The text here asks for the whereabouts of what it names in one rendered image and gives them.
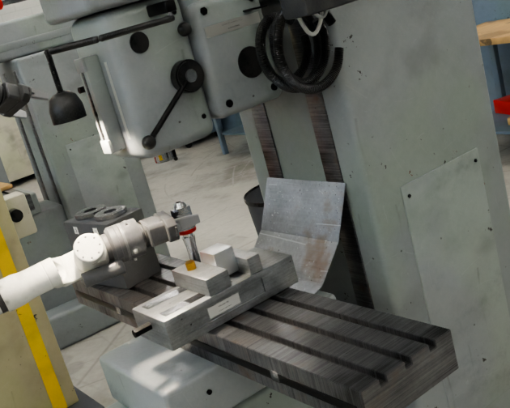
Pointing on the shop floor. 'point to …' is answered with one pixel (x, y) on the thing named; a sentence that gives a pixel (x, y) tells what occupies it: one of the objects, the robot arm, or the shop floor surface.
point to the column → (410, 183)
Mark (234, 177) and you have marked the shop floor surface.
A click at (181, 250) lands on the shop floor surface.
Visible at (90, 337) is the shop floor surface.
